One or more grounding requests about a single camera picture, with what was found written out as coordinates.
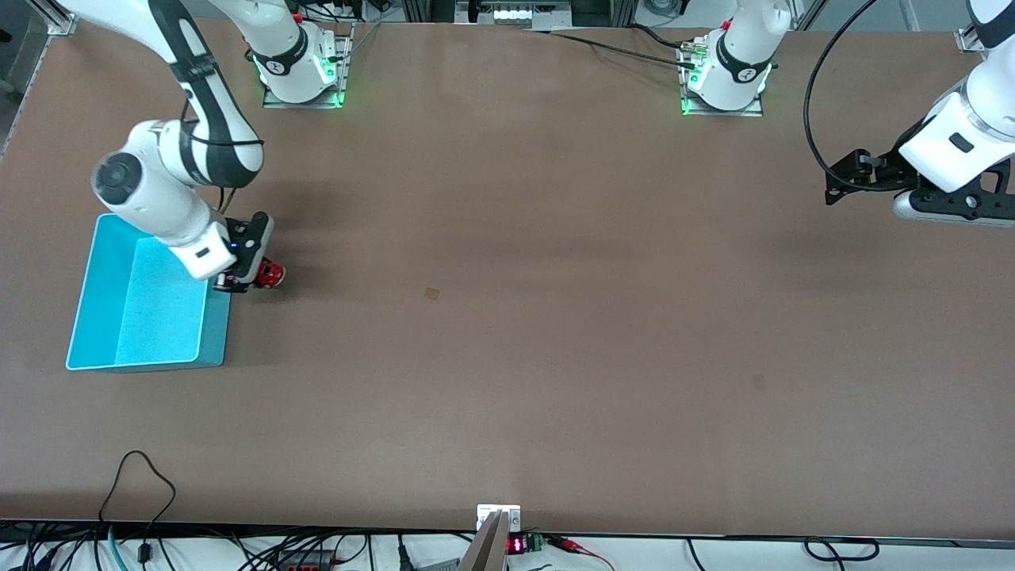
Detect blue plastic box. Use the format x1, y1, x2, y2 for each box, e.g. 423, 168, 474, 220
65, 213, 232, 372

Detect black power strip orange switches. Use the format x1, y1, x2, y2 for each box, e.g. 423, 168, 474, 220
278, 551, 350, 571

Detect white lit device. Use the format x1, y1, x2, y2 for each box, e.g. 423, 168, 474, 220
456, 0, 573, 25

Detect red clip leads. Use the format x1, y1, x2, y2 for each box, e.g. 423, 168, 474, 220
546, 535, 615, 571

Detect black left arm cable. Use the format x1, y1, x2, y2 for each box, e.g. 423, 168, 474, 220
803, 0, 897, 194

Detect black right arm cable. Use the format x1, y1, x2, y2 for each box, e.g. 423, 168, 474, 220
181, 75, 264, 219

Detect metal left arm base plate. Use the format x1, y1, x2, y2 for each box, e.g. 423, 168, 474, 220
680, 38, 764, 117

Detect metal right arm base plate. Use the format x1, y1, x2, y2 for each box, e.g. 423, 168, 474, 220
262, 22, 354, 109

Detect thin black looped cable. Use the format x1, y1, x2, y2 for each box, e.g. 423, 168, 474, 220
99, 450, 177, 565

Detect black cable to arm base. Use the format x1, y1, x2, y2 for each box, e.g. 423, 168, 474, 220
519, 24, 703, 71

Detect white mounting bracket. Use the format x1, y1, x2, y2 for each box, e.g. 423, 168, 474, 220
477, 504, 522, 532

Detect black coiled cable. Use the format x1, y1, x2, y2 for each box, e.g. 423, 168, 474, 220
803, 537, 881, 562

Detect grey metal post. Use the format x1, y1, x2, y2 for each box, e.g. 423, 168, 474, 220
458, 511, 509, 571

